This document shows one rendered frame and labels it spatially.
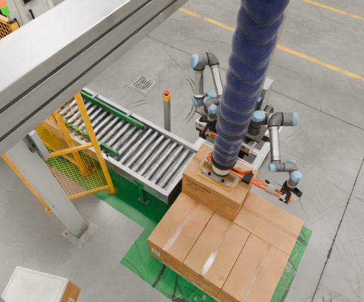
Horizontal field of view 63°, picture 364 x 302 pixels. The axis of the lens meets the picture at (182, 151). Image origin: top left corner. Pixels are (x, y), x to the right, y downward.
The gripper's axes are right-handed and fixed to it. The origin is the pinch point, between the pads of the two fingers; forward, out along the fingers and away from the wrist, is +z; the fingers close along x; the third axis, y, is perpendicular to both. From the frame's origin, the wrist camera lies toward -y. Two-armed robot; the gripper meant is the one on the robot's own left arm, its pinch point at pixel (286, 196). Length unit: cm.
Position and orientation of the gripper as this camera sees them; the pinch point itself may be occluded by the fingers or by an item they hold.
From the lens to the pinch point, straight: 269.7
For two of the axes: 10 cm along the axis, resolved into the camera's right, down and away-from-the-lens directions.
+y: -8.5, -4.4, 2.9
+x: -5.3, 6.9, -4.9
